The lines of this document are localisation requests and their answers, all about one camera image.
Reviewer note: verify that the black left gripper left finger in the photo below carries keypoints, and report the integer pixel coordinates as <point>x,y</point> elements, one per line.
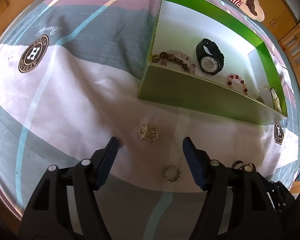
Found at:
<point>102,161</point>

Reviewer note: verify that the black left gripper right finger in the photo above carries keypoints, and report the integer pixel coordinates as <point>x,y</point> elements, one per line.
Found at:
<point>199,163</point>

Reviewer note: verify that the cream strap watch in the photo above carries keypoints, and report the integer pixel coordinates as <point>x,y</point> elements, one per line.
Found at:
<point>275,99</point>

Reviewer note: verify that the black wrist watch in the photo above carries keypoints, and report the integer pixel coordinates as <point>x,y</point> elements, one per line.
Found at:
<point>209,57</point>

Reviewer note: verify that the green cardboard box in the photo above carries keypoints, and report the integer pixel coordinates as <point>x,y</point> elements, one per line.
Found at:
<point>173,76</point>

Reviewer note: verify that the wooden wardrobe cabinets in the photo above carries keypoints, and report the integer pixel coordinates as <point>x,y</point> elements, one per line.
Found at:
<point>282,19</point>

